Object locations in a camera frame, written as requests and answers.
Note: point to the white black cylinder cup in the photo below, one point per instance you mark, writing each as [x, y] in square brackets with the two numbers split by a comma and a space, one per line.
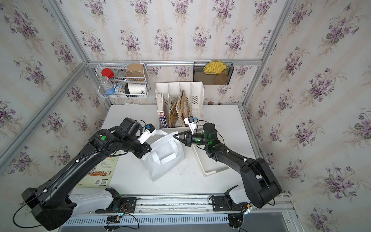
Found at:
[135, 89]

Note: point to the green history picture book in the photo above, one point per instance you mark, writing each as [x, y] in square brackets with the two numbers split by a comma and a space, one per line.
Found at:
[100, 176]

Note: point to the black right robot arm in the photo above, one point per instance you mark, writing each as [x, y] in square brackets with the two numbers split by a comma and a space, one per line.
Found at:
[259, 183]

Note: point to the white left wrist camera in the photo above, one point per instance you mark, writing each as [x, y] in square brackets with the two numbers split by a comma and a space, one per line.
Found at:
[146, 134]

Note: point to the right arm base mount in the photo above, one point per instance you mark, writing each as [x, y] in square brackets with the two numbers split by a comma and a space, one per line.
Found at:
[233, 200]

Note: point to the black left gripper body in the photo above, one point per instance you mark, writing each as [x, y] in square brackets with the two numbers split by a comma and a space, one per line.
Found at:
[139, 150]

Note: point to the red lid jar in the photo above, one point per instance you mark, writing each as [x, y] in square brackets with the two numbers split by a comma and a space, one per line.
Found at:
[107, 72]

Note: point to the white insulated delivery bag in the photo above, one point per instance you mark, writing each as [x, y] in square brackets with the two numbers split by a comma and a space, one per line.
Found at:
[166, 153]

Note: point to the colourful human history book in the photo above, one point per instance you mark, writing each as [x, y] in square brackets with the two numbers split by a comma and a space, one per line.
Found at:
[183, 108]

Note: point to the brown cardboard box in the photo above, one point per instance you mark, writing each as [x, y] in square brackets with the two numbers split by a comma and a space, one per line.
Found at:
[135, 70]

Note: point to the white wire wall basket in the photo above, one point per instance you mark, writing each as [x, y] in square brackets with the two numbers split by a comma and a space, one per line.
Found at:
[120, 80]

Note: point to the white perforated plastic tray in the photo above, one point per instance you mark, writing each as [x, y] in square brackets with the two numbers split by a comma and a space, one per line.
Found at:
[208, 165]

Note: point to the white plastic file organizer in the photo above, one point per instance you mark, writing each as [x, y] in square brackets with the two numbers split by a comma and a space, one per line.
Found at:
[194, 92]

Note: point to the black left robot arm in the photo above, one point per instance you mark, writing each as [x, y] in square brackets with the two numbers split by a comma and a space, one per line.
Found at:
[52, 203]

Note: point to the woven brown round coaster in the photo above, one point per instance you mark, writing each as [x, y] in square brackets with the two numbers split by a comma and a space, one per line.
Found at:
[221, 79]

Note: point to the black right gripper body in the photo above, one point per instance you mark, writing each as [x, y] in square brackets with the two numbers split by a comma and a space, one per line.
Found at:
[197, 139]

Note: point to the clear plastic water bottle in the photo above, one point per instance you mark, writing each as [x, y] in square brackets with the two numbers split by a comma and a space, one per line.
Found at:
[107, 85]

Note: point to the black mesh wall basket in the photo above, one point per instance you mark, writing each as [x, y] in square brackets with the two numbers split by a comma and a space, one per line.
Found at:
[208, 79]

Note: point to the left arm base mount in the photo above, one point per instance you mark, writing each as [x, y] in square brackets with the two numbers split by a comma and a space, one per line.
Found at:
[103, 202]

